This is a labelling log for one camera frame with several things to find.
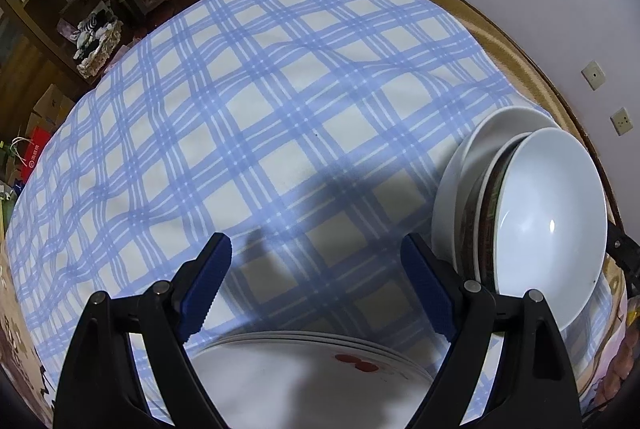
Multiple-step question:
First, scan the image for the white plate with red cherries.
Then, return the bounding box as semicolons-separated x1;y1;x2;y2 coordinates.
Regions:
191;331;433;428

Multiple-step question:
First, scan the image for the white bowl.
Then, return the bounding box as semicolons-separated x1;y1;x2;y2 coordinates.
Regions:
492;128;608;331

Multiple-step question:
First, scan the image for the brown rimmed plate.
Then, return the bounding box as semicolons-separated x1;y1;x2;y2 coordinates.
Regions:
458;133;528;290

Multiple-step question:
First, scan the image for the large white plate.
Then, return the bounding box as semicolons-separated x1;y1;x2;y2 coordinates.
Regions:
431;106;558;272

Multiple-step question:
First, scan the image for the tan patterned blanket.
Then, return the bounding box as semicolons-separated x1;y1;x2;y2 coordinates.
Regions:
1;235;53;428

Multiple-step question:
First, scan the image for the blue plaid cloth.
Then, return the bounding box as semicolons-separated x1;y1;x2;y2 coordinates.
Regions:
3;0;626;425

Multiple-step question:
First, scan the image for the red paper bag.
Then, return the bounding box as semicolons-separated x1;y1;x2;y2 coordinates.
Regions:
10;126;52;183

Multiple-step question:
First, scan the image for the open cardboard box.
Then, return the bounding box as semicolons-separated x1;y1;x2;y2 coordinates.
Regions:
32;84;75;129

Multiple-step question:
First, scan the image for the wicker basket with clothes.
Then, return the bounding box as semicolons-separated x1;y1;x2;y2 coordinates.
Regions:
73;8;122;79

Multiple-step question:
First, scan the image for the lower wall socket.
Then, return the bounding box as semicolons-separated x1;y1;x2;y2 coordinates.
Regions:
610;107;634;136

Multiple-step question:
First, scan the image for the wall socket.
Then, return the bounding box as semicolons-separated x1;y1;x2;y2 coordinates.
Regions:
610;107;634;136
582;60;606;91

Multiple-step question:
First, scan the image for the upper wall socket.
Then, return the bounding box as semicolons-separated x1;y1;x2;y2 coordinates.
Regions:
582;60;606;91

